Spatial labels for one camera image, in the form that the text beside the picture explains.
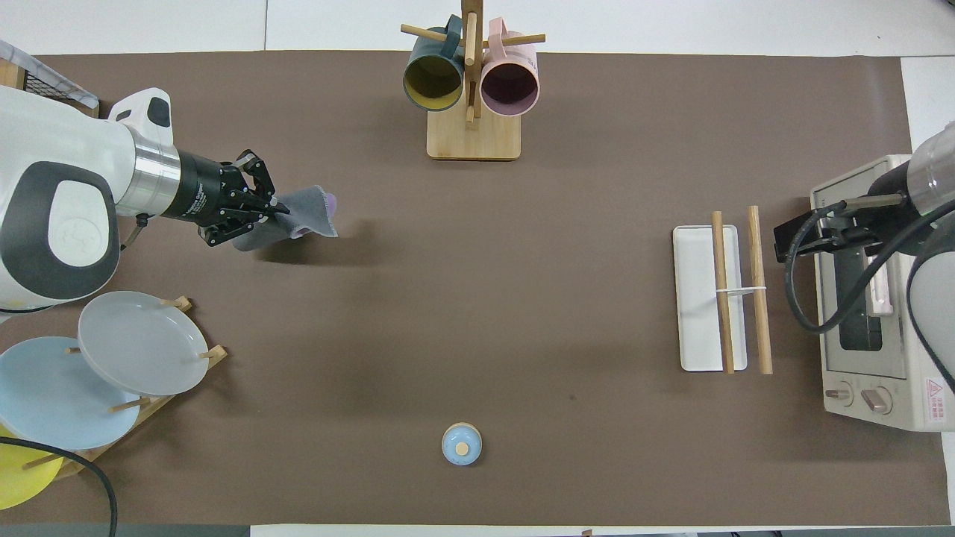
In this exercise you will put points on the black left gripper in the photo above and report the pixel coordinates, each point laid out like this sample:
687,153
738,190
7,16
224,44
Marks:
198,190

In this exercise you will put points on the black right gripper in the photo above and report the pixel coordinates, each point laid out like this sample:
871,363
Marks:
895,186

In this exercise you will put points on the purple and grey towel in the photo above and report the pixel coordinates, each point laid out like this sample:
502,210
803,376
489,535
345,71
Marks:
298,216

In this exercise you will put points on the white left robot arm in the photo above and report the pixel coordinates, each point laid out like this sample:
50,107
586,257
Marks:
60,201

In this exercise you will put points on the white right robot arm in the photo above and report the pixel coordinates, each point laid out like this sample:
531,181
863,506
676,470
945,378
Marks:
932,298

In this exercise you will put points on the white towel rack wooden bars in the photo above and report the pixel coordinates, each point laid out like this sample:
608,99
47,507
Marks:
700,298

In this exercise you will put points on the wooden plate rack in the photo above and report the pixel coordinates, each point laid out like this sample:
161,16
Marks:
160,406

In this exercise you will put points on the beige toaster oven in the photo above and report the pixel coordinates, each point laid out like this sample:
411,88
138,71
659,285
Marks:
858,373

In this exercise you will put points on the grey plate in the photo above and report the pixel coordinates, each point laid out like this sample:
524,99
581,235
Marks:
142,343

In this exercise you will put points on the dark teal mug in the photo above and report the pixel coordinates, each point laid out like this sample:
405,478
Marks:
433,78

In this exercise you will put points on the wooden mug tree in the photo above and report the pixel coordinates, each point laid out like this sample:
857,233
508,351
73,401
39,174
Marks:
474,138

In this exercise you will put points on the brown table mat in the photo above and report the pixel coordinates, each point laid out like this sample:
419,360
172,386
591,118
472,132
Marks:
477,298

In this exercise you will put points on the light blue plate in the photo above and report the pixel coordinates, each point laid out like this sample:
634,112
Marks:
52,395

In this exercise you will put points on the pink mug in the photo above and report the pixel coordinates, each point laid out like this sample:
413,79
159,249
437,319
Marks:
509,82

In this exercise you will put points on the yellow plate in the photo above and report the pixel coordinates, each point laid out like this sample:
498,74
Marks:
19,481

